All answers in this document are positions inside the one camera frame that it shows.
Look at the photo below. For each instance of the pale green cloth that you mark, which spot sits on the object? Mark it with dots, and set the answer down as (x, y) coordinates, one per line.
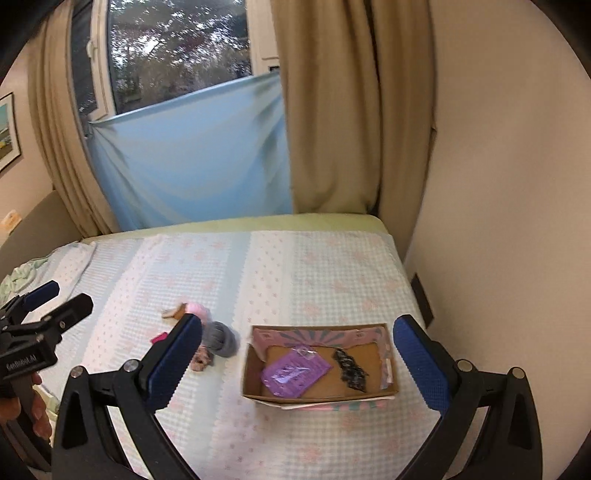
(21, 277)

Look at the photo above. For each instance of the cardboard box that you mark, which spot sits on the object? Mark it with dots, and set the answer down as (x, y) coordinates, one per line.
(369, 355)

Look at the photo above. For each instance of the grey fabric piece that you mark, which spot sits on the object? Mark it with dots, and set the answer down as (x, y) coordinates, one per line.
(217, 339)

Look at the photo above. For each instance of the person's left hand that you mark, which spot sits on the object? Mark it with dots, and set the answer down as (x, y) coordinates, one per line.
(39, 417)

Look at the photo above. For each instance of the leopard print scrunchie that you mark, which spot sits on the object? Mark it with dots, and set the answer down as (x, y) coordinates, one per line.
(202, 360)

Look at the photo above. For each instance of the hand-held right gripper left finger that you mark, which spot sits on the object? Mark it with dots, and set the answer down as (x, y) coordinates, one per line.
(173, 364)

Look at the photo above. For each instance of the purple plastic packet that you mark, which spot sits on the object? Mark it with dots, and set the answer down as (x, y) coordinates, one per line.
(295, 374)

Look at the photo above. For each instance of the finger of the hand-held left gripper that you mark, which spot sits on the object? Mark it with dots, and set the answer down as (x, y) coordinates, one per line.
(71, 313)
(41, 294)

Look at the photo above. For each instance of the beige curtain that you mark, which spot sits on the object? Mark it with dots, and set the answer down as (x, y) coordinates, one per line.
(60, 138)
(351, 115)

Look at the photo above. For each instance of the black scrunchie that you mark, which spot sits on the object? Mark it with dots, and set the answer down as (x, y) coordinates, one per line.
(348, 371)

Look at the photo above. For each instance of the bed with green sheet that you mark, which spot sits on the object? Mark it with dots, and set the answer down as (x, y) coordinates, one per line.
(277, 221)

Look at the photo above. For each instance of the grey headboard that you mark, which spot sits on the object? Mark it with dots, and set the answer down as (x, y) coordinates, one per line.
(41, 230)

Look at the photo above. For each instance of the window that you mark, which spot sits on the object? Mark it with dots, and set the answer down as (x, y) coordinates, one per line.
(175, 46)

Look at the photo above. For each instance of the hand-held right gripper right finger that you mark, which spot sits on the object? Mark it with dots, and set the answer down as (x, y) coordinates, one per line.
(422, 369)

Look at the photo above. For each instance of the framed wall picture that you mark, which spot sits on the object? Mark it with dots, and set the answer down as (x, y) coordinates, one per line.
(7, 134)

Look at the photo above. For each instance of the pink patterned white blanket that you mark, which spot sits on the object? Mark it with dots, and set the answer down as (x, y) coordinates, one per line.
(277, 277)

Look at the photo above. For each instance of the pink and beige cloth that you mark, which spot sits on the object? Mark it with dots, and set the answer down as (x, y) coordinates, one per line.
(198, 310)

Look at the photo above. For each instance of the light blue hanging sheet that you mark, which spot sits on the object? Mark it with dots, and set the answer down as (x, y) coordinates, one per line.
(194, 157)

